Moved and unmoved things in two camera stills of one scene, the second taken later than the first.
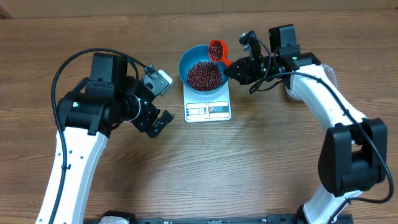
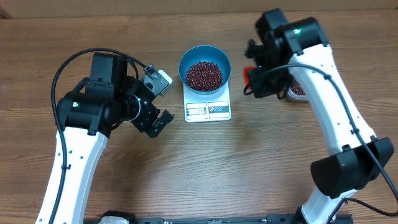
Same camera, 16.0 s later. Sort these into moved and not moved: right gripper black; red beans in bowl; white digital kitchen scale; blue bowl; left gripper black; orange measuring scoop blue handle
Moved: orange measuring scoop blue handle; right gripper black
Not moved: blue bowl; left gripper black; white digital kitchen scale; red beans in bowl
